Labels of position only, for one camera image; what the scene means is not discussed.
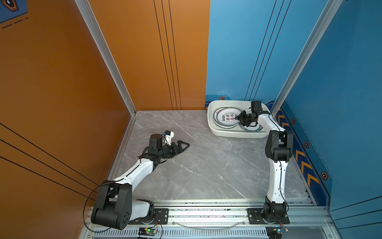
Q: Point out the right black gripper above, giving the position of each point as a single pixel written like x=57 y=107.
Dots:
x=240 y=118

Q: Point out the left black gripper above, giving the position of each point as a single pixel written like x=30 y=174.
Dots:
x=179 y=150

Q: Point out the small green rim text plate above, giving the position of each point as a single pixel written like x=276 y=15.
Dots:
x=253 y=127

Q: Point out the large plate red characters circles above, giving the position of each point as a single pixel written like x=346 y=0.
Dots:
x=226 y=116

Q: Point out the white plate brown flower outline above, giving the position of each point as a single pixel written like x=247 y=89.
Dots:
x=215 y=122

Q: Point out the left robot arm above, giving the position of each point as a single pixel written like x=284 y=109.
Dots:
x=114 y=205

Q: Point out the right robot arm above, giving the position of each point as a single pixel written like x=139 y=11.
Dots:
x=278 y=150

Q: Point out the white plastic bin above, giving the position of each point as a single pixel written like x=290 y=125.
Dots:
x=236 y=132

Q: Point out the left green circuit board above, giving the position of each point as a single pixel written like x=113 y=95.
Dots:
x=147 y=233

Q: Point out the right circuit board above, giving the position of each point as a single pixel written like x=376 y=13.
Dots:
x=276 y=232

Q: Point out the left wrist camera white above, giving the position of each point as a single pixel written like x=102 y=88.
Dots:
x=168 y=136

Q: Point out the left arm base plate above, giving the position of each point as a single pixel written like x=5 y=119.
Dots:
x=156 y=215

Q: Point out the aluminium rail frame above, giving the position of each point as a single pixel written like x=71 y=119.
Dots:
x=225 y=219

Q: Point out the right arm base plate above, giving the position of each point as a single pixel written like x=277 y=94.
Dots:
x=258 y=216

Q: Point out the right aluminium corner post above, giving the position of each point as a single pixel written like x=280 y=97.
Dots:
x=314 y=38

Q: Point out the aluminium corner post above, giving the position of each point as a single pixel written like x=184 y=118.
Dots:
x=100 y=41
x=314 y=38

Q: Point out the left aluminium corner post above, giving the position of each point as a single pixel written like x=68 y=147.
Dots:
x=100 y=41

